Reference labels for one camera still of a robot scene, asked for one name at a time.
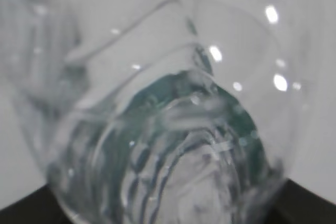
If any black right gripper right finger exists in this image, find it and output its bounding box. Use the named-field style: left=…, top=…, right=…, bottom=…
left=270, top=180, right=335, bottom=224

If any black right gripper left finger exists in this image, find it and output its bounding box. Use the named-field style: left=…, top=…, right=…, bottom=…
left=1, top=186, right=71, bottom=224

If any clear green-label water bottle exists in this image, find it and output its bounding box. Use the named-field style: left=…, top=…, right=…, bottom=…
left=0, top=0, right=336, bottom=224

